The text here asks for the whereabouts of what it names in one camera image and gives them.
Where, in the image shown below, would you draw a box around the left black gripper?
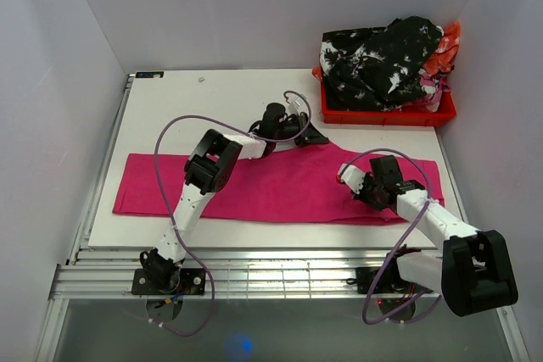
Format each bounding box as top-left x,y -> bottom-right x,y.
273,112 -> 327,148

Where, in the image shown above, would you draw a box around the pink trousers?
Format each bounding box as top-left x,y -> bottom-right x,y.
112,143 -> 402,226

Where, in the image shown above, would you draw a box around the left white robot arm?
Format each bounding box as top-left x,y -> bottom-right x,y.
139,91 -> 328,294

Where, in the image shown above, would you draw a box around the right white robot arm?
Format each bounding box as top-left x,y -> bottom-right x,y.
338,155 -> 518,317

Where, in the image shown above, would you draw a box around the black white patterned garment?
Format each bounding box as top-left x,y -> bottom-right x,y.
319,16 -> 443,112

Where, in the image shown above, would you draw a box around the red plastic bin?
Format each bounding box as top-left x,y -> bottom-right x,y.
320,81 -> 456,127

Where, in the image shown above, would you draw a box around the pink white patterned garment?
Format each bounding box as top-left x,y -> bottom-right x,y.
405,69 -> 451,114

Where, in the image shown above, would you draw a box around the black label sticker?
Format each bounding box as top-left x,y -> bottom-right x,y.
135,71 -> 164,79

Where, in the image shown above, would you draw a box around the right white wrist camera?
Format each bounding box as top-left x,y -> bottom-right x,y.
337,164 -> 366,194

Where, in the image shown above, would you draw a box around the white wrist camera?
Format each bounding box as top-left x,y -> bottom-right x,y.
337,164 -> 366,194
286,95 -> 308,115

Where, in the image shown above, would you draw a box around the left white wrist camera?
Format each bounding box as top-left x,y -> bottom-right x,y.
286,95 -> 308,115

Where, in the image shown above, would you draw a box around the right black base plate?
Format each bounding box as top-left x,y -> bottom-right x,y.
345,267 -> 410,294

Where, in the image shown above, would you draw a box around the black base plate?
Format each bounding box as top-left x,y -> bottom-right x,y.
131,268 -> 206,296
345,267 -> 410,294

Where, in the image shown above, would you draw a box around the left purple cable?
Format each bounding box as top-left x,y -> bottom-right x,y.
153,90 -> 313,337

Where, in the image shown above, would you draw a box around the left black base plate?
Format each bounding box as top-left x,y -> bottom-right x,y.
131,268 -> 206,296

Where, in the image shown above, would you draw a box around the aluminium frame rail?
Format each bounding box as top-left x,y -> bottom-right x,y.
49,247 -> 508,300

